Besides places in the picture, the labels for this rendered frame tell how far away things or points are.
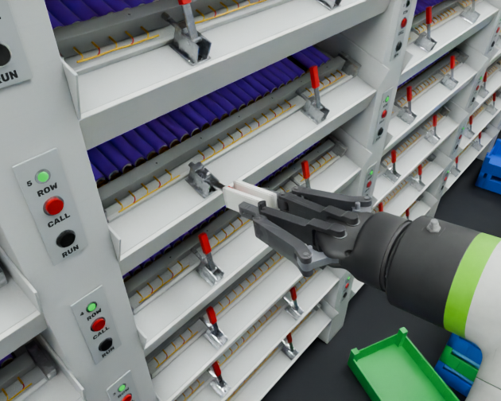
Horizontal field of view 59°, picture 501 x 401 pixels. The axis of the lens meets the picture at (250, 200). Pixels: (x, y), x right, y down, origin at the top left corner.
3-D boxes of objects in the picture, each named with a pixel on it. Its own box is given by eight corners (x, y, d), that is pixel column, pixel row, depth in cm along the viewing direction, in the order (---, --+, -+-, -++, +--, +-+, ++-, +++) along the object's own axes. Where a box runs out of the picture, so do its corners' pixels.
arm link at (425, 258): (493, 205, 39) (451, 264, 34) (475, 300, 45) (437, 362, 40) (425, 188, 43) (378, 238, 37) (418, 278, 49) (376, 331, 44)
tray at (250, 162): (367, 107, 90) (390, 69, 82) (118, 279, 55) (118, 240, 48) (295, 52, 95) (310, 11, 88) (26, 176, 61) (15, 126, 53)
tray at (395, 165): (452, 133, 154) (477, 103, 143) (361, 220, 119) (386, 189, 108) (405, 99, 159) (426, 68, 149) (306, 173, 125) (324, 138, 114)
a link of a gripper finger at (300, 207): (352, 221, 46) (360, 215, 46) (275, 189, 53) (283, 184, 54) (353, 251, 48) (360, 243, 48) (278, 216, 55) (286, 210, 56)
